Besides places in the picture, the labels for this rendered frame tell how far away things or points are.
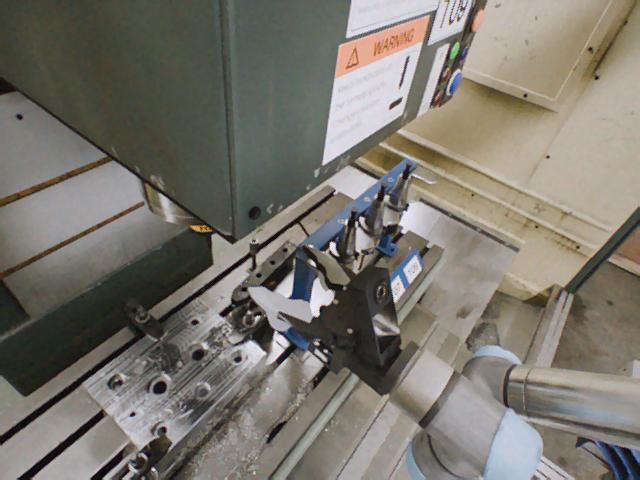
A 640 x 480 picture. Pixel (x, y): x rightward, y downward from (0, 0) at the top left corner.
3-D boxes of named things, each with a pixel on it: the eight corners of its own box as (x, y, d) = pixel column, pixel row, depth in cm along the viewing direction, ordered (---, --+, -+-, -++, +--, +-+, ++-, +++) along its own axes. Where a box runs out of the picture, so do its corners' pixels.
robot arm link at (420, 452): (476, 446, 55) (514, 420, 48) (438, 513, 49) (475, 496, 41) (431, 407, 59) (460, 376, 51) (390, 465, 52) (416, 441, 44)
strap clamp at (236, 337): (275, 331, 99) (277, 296, 89) (237, 367, 91) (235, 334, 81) (265, 324, 101) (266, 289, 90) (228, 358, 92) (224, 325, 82)
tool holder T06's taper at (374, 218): (371, 212, 87) (377, 188, 82) (387, 222, 85) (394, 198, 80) (359, 221, 84) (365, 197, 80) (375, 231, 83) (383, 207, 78)
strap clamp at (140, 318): (173, 352, 92) (162, 317, 81) (162, 362, 90) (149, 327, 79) (140, 321, 97) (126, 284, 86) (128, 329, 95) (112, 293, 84)
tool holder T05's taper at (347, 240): (343, 236, 80) (348, 212, 76) (360, 247, 79) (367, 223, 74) (330, 247, 78) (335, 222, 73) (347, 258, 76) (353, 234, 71)
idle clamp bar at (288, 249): (298, 261, 118) (300, 246, 113) (242, 318, 101) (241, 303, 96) (285, 253, 119) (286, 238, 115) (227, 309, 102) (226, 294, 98)
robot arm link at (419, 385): (431, 408, 39) (464, 354, 43) (394, 379, 40) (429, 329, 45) (408, 432, 44) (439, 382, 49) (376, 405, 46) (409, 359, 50)
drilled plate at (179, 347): (265, 364, 88) (266, 353, 85) (158, 473, 71) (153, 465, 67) (199, 308, 97) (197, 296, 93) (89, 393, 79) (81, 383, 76)
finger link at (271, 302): (239, 326, 50) (306, 348, 49) (238, 300, 46) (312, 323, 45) (248, 307, 52) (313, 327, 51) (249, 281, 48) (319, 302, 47)
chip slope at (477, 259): (490, 291, 156) (521, 247, 137) (412, 430, 113) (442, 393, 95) (319, 193, 188) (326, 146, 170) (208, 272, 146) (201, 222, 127)
